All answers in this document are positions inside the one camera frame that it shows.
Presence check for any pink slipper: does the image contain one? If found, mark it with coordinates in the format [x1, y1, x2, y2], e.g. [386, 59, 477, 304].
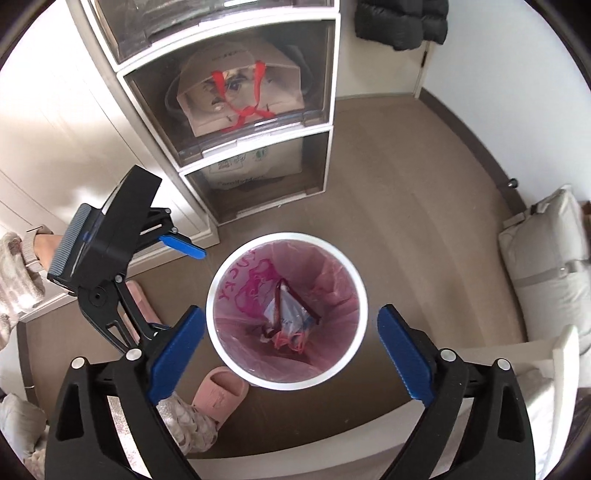
[191, 367, 250, 428]
[124, 280, 163, 329]

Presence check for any person's left forearm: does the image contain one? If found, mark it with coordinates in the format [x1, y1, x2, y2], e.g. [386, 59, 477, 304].
[0, 226, 63, 326]

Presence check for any white round waste bin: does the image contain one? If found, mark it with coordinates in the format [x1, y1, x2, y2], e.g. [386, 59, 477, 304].
[205, 232, 369, 388]

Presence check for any black down jacket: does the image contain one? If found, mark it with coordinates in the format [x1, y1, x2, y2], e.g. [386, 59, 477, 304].
[355, 0, 450, 51]

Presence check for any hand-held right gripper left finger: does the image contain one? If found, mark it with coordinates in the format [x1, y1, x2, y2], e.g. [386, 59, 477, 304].
[45, 305, 206, 480]

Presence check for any beige wristwatch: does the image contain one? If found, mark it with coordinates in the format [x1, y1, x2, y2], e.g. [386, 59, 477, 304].
[23, 225, 55, 273]

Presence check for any white printed plastic bag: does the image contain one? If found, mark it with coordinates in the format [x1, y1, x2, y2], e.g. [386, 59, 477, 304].
[203, 138, 304, 191]

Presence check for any pink bin liner bag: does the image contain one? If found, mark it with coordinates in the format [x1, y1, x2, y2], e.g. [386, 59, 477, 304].
[212, 240, 363, 374]

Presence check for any clear drawer storage unit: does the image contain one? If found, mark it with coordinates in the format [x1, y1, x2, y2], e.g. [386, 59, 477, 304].
[69, 0, 342, 227]

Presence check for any grey fabric storage bag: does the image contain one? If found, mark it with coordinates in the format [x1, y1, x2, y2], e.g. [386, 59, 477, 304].
[498, 185, 591, 343]

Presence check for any paper bag with red ribbon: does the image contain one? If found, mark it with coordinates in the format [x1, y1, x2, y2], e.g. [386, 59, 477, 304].
[178, 39, 306, 138]

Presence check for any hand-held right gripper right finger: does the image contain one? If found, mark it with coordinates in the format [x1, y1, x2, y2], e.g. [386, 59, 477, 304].
[378, 304, 536, 480]

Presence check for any dark red ribbon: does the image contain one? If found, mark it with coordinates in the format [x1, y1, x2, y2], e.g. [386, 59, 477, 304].
[261, 278, 324, 340]

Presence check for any clear plastic bag blue label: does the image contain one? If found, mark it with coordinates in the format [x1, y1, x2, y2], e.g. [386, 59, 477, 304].
[263, 284, 319, 342]

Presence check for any dotted fleece clothing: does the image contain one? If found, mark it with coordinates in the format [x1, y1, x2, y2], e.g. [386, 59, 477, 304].
[0, 392, 218, 480]

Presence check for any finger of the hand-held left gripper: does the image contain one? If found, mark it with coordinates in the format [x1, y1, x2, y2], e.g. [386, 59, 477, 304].
[90, 276, 174, 356]
[134, 208, 207, 260]

